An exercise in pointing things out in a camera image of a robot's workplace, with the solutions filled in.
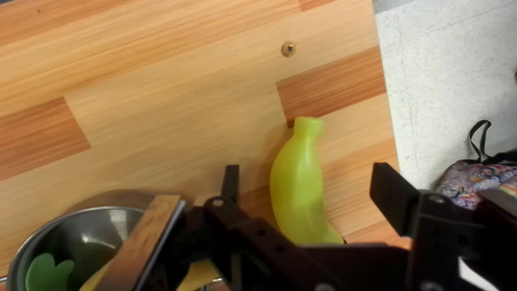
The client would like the green toy in pot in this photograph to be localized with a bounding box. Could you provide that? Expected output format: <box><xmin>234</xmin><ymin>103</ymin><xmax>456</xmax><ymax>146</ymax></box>
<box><xmin>24</xmin><ymin>251</ymin><xmax>74</xmax><ymax>291</ymax></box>

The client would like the colourful bag on floor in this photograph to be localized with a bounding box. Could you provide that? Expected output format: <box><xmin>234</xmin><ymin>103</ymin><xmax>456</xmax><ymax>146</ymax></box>
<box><xmin>436</xmin><ymin>119</ymin><xmax>517</xmax><ymax>209</ymax></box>

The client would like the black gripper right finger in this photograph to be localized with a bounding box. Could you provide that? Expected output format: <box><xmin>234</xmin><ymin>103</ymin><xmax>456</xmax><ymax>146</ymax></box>
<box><xmin>370</xmin><ymin>162</ymin><xmax>517</xmax><ymax>291</ymax></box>

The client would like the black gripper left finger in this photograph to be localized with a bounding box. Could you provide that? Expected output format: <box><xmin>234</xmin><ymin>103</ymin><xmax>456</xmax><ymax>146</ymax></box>
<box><xmin>188</xmin><ymin>164</ymin><xmax>343</xmax><ymax>291</ymax></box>

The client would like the small metal pot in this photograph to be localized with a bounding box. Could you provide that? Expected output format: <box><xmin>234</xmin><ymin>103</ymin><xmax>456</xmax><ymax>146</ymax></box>
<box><xmin>5</xmin><ymin>187</ymin><xmax>191</xmax><ymax>291</ymax></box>

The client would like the yellow toy in pot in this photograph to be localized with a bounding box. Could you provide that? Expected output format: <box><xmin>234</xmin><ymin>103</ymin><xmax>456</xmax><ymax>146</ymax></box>
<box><xmin>79</xmin><ymin>259</ymin><xmax>218</xmax><ymax>291</ymax></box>

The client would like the yellow-green toy banana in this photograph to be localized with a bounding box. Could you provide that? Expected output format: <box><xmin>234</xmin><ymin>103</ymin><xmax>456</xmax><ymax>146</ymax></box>
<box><xmin>270</xmin><ymin>116</ymin><xmax>344</xmax><ymax>243</ymax></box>

